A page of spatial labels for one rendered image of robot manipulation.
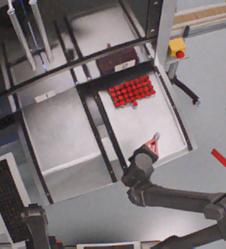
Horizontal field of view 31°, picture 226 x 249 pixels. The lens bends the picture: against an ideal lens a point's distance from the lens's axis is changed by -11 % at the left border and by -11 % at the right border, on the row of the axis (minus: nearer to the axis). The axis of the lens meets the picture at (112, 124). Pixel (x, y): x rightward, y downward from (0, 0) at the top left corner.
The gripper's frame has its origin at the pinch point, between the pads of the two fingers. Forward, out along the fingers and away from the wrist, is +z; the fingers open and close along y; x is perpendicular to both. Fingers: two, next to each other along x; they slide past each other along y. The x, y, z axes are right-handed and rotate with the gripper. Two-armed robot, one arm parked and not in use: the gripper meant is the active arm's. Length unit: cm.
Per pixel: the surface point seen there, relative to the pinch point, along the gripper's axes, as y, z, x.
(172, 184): -87, 65, -51
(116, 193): -106, 47, -27
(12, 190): -63, -20, 26
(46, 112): -42, 11, 35
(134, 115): -23.3, 25.7, 5.9
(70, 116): -36.6, 14.1, 25.6
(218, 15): 18, 79, 5
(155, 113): -18.6, 30.2, 0.0
